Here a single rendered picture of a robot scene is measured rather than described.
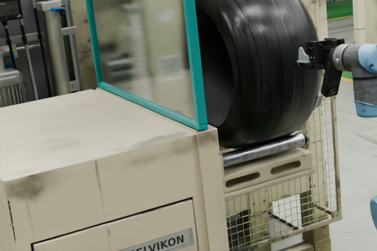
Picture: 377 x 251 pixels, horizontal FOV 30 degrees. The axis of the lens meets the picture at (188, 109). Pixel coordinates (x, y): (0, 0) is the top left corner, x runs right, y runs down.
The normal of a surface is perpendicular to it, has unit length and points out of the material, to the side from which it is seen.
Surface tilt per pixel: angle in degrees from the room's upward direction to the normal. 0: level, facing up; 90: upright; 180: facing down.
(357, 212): 0
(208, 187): 90
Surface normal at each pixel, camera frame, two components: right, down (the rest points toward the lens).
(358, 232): -0.11, -0.96
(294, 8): 0.30, -0.43
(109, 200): 0.45, 0.18
